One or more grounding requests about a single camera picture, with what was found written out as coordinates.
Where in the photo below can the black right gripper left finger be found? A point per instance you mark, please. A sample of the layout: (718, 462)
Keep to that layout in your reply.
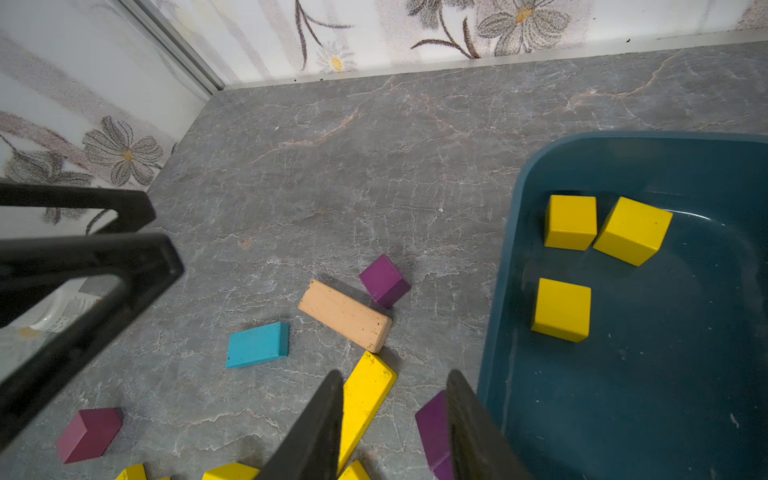
(311, 449)

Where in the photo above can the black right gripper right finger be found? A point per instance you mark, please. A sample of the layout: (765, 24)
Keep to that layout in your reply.
(478, 450)

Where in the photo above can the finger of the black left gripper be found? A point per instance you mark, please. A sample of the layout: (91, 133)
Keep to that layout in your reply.
(133, 208)
(145, 265)

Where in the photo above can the long yellow block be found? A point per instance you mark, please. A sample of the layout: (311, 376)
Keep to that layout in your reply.
(363, 394)
(134, 472)
(355, 471)

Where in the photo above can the yellow cube block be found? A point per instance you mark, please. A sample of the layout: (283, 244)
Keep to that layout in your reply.
(570, 222)
(633, 231)
(232, 471)
(562, 310)

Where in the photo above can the purple cube block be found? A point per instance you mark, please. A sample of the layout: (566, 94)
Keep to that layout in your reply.
(384, 282)

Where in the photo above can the purple wedge block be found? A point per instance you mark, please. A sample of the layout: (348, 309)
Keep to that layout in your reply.
(433, 426)

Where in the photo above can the white cap orange bottle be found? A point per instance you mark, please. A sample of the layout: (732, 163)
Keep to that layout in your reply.
(57, 311)

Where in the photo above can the small teal block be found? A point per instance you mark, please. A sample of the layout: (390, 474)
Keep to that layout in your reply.
(258, 345)

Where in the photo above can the natural wood block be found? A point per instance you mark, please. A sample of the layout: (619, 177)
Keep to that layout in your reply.
(358, 323)

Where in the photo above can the maroon block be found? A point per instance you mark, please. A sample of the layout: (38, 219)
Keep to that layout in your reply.
(89, 434)

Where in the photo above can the teal plastic bin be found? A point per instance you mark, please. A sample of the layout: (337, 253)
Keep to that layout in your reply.
(671, 382)

